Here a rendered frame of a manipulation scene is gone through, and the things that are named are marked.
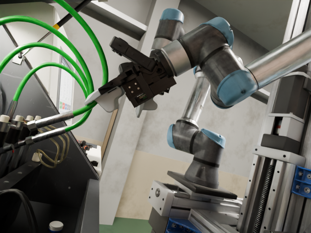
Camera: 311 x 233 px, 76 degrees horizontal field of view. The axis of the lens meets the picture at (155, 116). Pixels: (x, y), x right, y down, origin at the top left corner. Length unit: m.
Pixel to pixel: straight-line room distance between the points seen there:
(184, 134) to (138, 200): 2.13
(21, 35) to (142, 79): 0.61
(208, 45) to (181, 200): 0.58
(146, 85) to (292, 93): 0.55
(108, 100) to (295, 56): 0.46
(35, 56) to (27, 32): 0.09
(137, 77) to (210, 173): 0.57
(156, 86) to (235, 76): 0.17
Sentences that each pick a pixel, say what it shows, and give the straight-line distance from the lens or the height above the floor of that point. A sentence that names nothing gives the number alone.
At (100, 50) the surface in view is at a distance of 0.51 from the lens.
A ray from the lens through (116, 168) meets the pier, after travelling 2.48.
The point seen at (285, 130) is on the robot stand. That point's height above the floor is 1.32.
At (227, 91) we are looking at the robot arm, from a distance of 0.43.
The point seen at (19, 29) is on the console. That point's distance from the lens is 0.95.
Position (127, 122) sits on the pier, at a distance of 2.41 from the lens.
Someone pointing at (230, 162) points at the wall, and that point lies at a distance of 3.73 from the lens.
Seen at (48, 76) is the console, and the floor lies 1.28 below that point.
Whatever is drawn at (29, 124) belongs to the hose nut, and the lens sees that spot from 0.51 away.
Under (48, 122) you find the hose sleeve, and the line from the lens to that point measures 0.50.
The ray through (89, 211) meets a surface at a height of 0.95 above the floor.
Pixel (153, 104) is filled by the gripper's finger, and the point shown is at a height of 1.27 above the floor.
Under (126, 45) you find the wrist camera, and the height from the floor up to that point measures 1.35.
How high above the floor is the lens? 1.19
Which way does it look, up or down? 5 degrees up
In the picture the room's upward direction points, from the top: 17 degrees clockwise
